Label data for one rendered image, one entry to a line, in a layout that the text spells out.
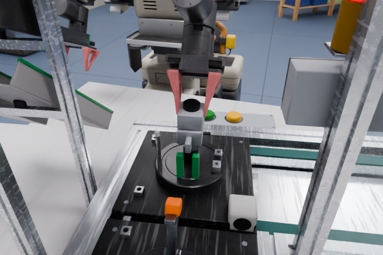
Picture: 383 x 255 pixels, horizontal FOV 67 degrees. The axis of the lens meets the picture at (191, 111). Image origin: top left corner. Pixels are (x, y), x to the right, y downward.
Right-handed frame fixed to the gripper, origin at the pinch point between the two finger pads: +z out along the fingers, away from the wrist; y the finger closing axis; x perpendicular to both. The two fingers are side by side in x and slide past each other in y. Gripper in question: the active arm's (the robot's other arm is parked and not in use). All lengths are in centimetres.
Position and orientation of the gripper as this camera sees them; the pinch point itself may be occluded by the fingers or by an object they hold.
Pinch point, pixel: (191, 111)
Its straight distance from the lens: 50.7
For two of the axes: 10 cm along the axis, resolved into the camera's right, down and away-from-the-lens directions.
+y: 9.9, 0.9, -0.8
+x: 0.8, 0.9, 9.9
